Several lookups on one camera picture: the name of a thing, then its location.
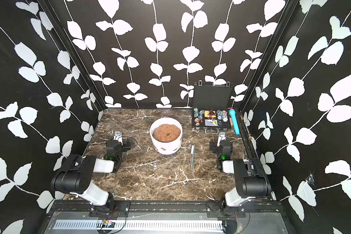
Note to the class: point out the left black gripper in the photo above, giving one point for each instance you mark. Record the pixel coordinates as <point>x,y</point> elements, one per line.
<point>123,145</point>

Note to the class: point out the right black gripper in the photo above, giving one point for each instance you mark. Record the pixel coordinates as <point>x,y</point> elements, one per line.
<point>215,146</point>

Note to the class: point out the white ribbed ceramic pot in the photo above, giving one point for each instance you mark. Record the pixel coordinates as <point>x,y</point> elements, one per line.
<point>169,147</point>

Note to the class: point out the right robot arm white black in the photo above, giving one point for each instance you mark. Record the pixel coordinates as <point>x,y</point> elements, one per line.
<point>251,181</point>

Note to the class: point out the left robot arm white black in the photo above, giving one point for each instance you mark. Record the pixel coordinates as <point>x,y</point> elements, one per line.
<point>75,175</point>

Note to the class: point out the brown mud in pot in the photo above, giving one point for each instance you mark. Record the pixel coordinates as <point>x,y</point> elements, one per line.
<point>166,133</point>

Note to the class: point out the blue cylindrical microphone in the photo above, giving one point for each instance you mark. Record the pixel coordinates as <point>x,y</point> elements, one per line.
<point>233,116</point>

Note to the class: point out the black open poker chip case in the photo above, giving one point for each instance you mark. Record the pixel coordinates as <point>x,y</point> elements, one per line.
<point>210,106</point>

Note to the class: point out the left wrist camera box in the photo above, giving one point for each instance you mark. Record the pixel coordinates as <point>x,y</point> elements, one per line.
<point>118,136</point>

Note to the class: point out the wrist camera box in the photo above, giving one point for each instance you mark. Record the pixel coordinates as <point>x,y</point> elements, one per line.
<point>221,137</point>
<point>118,136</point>

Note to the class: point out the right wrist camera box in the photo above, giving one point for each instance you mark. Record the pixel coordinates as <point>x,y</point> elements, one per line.
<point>221,137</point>

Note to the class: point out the small circuit board with wires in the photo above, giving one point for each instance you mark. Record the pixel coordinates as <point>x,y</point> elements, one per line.
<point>106,224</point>

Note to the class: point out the white perforated rail strip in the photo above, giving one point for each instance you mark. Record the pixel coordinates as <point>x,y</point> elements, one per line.
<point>143,225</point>

